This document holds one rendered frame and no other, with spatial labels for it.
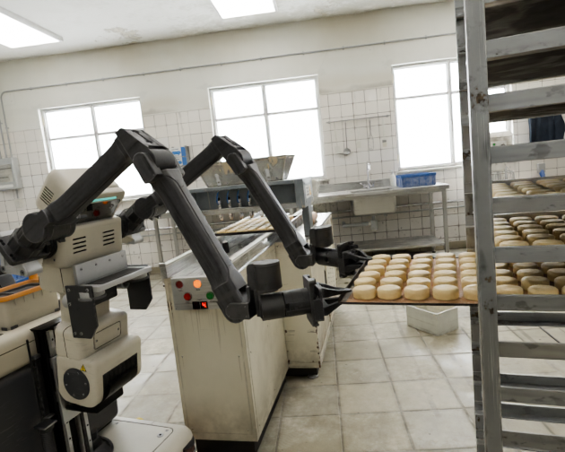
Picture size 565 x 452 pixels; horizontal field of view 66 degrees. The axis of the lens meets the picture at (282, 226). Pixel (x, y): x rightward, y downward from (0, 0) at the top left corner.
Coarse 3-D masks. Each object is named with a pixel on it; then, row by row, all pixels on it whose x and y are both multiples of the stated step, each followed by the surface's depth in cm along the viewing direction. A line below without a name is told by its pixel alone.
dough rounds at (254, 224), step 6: (288, 216) 294; (240, 222) 286; (246, 222) 283; (252, 222) 279; (258, 222) 283; (264, 222) 273; (228, 228) 265; (234, 228) 263; (240, 228) 259; (246, 228) 256; (252, 228) 254; (258, 228) 250; (264, 228) 248; (270, 228) 246
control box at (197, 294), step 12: (180, 276) 185; (192, 276) 183; (204, 276) 180; (180, 288) 183; (192, 288) 182; (204, 288) 181; (180, 300) 184; (192, 300) 183; (204, 300) 181; (216, 300) 180
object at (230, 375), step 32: (256, 256) 210; (192, 320) 187; (224, 320) 184; (256, 320) 201; (192, 352) 190; (224, 352) 186; (256, 352) 197; (192, 384) 192; (224, 384) 189; (256, 384) 194; (192, 416) 195; (224, 416) 191; (256, 416) 190; (224, 448) 197; (256, 448) 197
